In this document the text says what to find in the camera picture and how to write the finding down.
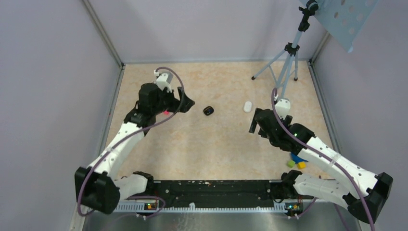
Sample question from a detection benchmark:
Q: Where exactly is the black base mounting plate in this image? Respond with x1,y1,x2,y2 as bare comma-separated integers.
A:
125,179,314,208

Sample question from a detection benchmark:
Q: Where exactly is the white earbud charging case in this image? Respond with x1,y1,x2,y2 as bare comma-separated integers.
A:
243,101,253,113

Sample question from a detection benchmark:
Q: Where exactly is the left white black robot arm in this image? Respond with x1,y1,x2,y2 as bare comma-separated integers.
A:
75,83,195,217

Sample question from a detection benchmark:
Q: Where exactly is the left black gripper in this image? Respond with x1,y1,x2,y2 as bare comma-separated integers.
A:
152,85,194,115

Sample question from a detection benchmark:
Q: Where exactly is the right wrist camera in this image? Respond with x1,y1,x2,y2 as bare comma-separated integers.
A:
275,99,291,119

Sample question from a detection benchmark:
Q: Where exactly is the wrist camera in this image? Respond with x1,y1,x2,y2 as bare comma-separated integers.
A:
153,71,173,93
275,99,291,119

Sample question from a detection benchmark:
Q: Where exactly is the yellow cube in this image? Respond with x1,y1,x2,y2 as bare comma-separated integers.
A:
297,161,306,169

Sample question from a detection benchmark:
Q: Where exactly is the green cube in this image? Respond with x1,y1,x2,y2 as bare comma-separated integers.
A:
286,160,296,168

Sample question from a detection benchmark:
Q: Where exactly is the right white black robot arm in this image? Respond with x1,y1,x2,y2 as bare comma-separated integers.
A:
249,108,393,223

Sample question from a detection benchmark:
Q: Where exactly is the small black case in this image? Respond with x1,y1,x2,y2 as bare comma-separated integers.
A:
203,106,215,116

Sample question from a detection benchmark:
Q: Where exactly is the white cable duct rail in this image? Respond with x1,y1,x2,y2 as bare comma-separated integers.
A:
114,202,288,213

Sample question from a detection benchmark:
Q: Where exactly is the grey camera tripod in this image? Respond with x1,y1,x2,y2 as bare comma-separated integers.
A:
251,0,319,103

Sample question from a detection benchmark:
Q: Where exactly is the perforated grey metal plate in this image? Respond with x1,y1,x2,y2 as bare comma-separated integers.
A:
300,0,379,53

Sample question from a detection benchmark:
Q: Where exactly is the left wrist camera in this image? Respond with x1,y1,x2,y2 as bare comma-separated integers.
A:
153,71,173,93

